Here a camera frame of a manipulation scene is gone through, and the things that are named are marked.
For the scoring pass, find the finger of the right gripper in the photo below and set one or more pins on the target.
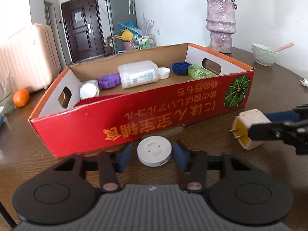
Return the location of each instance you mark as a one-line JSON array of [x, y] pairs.
[[269, 131], [283, 116]]

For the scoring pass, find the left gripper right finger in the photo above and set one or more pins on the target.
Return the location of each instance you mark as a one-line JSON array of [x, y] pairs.
[[234, 189]]

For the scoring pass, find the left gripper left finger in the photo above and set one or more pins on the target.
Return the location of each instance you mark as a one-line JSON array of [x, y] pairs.
[[70, 189]]

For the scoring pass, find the white round disc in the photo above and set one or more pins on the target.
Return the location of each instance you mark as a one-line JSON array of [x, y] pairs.
[[154, 151]]

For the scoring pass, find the green bottle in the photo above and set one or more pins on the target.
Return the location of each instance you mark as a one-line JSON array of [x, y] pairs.
[[198, 72]]

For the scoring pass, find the large white jar lid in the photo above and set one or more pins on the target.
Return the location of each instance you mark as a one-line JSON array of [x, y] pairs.
[[88, 90]]

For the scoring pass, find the blue scalloped lid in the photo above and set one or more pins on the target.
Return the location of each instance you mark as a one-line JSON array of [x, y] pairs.
[[180, 68]]

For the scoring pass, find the purple scalloped lid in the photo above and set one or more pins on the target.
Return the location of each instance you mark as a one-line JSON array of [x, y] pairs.
[[109, 81]]

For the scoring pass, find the white plastic pill bottle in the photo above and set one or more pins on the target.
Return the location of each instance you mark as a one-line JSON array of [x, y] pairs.
[[138, 73]]

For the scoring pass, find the small white cap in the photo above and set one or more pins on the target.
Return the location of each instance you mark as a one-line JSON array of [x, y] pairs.
[[163, 73]]

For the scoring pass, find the crumpled white tissue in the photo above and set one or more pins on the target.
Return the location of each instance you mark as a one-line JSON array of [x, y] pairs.
[[304, 82]]

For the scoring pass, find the pale green bowl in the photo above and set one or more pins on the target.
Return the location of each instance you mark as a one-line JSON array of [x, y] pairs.
[[264, 55]]

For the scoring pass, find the pink spoon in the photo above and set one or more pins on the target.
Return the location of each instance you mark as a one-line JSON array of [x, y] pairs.
[[284, 47]]

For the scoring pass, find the red cardboard box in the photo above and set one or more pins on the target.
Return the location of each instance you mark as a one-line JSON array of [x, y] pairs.
[[178, 100]]

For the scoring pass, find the blue tissue pack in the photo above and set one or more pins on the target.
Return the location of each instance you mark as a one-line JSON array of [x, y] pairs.
[[1, 120]]

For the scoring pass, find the orange fruit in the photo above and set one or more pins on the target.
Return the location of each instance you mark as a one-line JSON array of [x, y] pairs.
[[21, 97]]

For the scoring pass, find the pink textured vase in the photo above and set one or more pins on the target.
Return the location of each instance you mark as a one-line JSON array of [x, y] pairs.
[[221, 24]]

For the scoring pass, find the clear drinking glass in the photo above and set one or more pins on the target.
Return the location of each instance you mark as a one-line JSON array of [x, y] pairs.
[[8, 88]]

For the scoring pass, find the pink suitcase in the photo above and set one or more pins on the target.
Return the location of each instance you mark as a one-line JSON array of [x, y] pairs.
[[31, 58]]

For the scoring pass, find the yellow and blue toys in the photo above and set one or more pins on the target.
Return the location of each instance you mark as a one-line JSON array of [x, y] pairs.
[[127, 31]]

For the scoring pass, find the dark brown door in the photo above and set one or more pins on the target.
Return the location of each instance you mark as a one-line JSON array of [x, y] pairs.
[[83, 29]]

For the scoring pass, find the grey refrigerator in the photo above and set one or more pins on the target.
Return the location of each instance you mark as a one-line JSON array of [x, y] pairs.
[[118, 12]]

